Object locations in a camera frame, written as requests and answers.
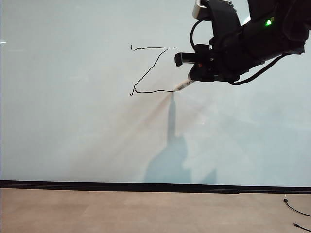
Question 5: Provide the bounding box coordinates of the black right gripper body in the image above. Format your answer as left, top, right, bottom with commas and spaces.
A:
194, 14, 307, 83

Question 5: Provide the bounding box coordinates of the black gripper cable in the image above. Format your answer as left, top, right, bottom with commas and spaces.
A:
228, 53, 285, 86

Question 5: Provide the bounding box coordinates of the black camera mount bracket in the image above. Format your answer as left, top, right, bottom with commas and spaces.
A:
206, 0, 242, 47

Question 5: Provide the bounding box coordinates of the white whiteboard marker pen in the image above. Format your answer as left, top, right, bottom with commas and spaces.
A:
172, 79, 195, 93

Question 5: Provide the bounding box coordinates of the black whiteboard bottom rail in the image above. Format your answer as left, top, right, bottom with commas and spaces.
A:
0, 179, 311, 195

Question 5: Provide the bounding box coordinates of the black camera cable loop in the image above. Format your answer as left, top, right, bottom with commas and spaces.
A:
190, 19, 203, 50

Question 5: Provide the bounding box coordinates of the black cable with flat plug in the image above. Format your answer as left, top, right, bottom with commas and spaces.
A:
293, 222, 311, 232

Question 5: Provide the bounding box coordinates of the white glossy whiteboard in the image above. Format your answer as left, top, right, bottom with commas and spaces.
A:
0, 0, 311, 187

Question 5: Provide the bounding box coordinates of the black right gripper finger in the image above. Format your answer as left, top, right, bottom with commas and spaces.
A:
187, 62, 220, 83
174, 51, 197, 68

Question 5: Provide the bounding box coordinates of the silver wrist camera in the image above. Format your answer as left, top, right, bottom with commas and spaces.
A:
192, 0, 211, 21

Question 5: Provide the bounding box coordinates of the black cable with round plug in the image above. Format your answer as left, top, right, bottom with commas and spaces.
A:
283, 193, 311, 217

